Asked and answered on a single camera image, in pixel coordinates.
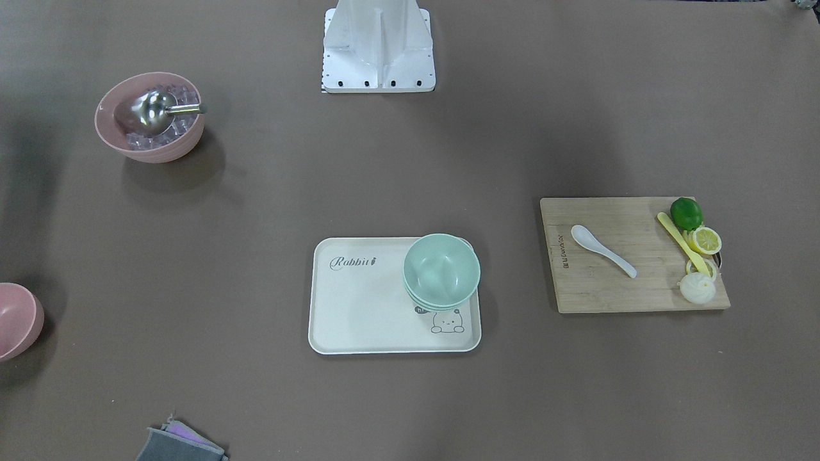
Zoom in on cream rabbit serving tray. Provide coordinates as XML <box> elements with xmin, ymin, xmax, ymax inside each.
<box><xmin>307</xmin><ymin>237</ymin><xmax>482</xmax><ymax>354</ymax></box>

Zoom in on white ceramic spoon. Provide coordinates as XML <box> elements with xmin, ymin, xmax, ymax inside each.
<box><xmin>570</xmin><ymin>224</ymin><xmax>638</xmax><ymax>279</ymax></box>

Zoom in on lower green bowls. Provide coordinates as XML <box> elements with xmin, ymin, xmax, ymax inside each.
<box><xmin>404</xmin><ymin>285</ymin><xmax>479</xmax><ymax>312</ymax></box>

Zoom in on wooden cutting board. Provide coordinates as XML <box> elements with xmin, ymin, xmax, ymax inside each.
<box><xmin>539</xmin><ymin>197</ymin><xmax>730</xmax><ymax>313</ymax></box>

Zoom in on green lime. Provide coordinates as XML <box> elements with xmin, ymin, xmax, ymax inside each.
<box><xmin>669</xmin><ymin>197</ymin><xmax>703</xmax><ymax>231</ymax></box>

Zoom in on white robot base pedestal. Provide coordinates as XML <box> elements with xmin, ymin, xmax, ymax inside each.
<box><xmin>320</xmin><ymin>1</ymin><xmax>437</xmax><ymax>94</ymax></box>

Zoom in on large pink ice bowl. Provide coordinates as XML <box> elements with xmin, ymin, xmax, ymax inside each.
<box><xmin>94</xmin><ymin>71</ymin><xmax>207</xmax><ymax>164</ymax></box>

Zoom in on grey cloth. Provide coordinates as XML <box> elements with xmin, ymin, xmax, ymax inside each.
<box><xmin>136</xmin><ymin>427</ymin><xmax>229</xmax><ymax>460</ymax></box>

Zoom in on half lemon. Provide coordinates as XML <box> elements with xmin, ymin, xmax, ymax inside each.
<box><xmin>685</xmin><ymin>225</ymin><xmax>723</xmax><ymax>255</ymax></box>

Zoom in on purple cloth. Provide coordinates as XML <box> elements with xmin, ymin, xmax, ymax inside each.
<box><xmin>160</xmin><ymin>417</ymin><xmax>225</xmax><ymax>455</ymax></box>

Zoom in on white steamed bun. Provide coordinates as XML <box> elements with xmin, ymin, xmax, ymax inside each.
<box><xmin>678</xmin><ymin>272</ymin><xmax>717</xmax><ymax>305</ymax></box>

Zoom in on yellow plastic knife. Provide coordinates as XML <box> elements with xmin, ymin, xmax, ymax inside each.
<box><xmin>656</xmin><ymin>212</ymin><xmax>705</xmax><ymax>273</ymax></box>

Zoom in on metal ice scoop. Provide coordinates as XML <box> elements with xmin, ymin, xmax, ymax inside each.
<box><xmin>113</xmin><ymin>90</ymin><xmax>208</xmax><ymax>137</ymax></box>

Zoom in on lemon slice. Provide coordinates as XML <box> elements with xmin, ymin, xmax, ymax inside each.
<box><xmin>685</xmin><ymin>259</ymin><xmax>719</xmax><ymax>280</ymax></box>

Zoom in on top green bowl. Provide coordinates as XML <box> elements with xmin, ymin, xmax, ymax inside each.
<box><xmin>402</xmin><ymin>233</ymin><xmax>482</xmax><ymax>303</ymax></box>

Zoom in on small pink bowl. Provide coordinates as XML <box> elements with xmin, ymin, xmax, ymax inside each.
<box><xmin>1</xmin><ymin>282</ymin><xmax>45</xmax><ymax>362</ymax></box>

